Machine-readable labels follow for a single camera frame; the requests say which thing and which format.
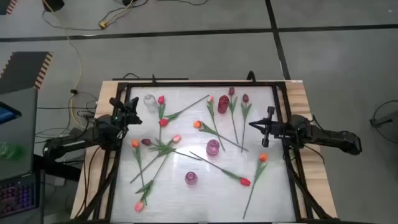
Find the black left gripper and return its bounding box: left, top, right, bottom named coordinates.
left=119, top=96, right=144, bottom=126

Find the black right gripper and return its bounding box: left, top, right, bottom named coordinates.
left=248, top=106, right=285, bottom=148

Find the orange artificial tulip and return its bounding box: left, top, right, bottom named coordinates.
left=242, top=152, right=269, bottom=220
left=192, top=119, right=249, bottom=152
left=130, top=138, right=148, bottom=207

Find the dark red artificial tulip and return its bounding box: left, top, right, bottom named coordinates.
left=141, top=138, right=203, bottom=162
left=240, top=93, right=252, bottom=154
left=228, top=86, right=239, bottom=146

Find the pink artificial tulip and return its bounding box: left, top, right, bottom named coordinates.
left=206, top=95, right=226, bottom=152
left=129, top=134, right=182, bottom=184
left=133, top=152, right=171, bottom=214

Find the pink wavy glass vase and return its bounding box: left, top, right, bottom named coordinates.
left=184, top=170, right=199, bottom=187

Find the clear glass bottle vase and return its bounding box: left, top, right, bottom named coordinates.
left=143, top=94, right=159, bottom=113

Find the red ribbed glass vase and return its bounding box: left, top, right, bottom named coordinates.
left=217, top=95, right=230, bottom=114

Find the pink ribbed glass vase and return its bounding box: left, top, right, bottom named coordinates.
left=205, top=139, right=221, bottom=157

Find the grey desk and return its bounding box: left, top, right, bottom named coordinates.
left=0, top=87, right=39, bottom=183

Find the black foam mat striped edge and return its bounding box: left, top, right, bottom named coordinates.
left=0, top=51, right=54, bottom=96
left=0, top=0, right=18, bottom=16

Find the black tablet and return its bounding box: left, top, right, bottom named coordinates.
left=0, top=101, right=22, bottom=125

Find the green plastic bottle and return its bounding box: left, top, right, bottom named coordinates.
left=0, top=141, right=23, bottom=161

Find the black round object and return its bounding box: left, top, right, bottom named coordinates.
left=42, top=0, right=65, bottom=12

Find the keyboard with purple lights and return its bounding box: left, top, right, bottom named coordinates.
left=0, top=173, right=40, bottom=219

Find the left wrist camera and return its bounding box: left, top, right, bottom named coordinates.
left=108, top=97, right=125, bottom=110

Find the yellow cable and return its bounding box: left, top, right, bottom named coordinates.
left=98, top=0, right=135, bottom=29
left=42, top=0, right=83, bottom=128

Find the black metal table frame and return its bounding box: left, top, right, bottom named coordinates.
left=76, top=79, right=338, bottom=224

